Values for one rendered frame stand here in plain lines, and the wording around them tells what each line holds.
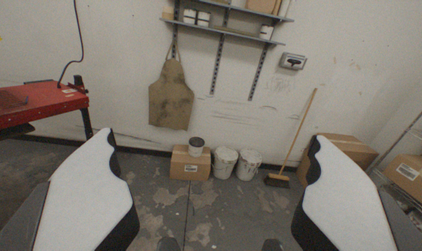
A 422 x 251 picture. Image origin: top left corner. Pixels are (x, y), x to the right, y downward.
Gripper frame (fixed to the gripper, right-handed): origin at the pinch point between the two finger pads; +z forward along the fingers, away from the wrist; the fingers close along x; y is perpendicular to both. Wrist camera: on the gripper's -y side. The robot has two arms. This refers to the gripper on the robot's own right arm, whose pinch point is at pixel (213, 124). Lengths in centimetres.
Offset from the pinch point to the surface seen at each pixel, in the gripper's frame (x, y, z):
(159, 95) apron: -57, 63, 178
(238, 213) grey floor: 39, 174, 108
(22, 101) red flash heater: -124, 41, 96
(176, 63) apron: -36, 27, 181
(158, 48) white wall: -54, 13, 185
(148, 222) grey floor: -55, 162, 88
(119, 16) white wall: -89, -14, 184
